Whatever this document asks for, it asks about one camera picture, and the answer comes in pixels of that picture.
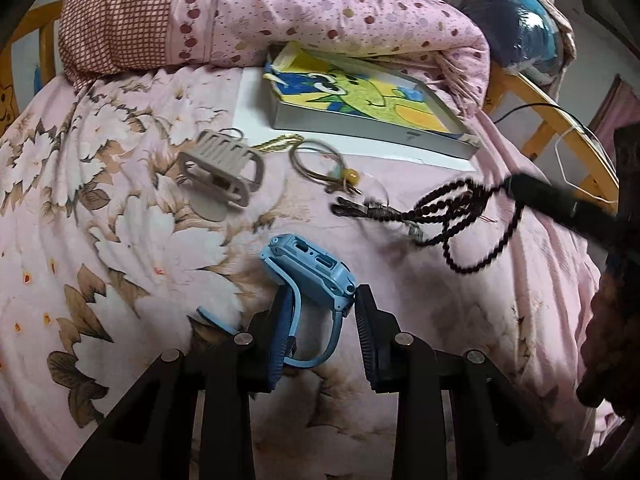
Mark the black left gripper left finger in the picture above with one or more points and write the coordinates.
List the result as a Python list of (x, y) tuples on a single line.
[(192, 408)]

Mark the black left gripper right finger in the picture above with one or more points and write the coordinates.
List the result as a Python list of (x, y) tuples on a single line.
[(457, 416)]

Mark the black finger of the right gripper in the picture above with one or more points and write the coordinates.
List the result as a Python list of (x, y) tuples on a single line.
[(579, 216)]

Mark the silver hoop earrings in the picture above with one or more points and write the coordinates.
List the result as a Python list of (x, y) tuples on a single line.
[(374, 194)]

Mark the blue smart watch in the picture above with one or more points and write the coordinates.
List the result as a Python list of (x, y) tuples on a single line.
[(305, 270)]

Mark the beige hair claw clip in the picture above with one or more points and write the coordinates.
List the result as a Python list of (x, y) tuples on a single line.
[(223, 166)]

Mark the black hair clip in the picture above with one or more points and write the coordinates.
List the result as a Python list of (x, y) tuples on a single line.
[(369, 209)]

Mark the blue plastic wrapped bundle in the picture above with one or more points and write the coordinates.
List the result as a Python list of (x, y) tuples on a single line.
[(532, 37)]

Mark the grey tray with cartoon liner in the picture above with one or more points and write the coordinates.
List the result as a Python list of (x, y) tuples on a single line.
[(327, 93)]

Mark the floral pink bed sheet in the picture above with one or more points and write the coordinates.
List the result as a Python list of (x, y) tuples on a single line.
[(104, 264)]

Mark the white paper sheet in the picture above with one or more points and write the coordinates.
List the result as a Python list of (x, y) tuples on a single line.
[(252, 116)]

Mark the pink folded quilt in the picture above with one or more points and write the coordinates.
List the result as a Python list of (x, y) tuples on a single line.
[(426, 39)]

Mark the yellow wooden bed frame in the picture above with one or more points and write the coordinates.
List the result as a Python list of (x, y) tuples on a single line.
[(553, 120)]

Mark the brown hair tie yellow bead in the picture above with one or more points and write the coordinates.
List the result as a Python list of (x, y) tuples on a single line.
[(323, 164)]

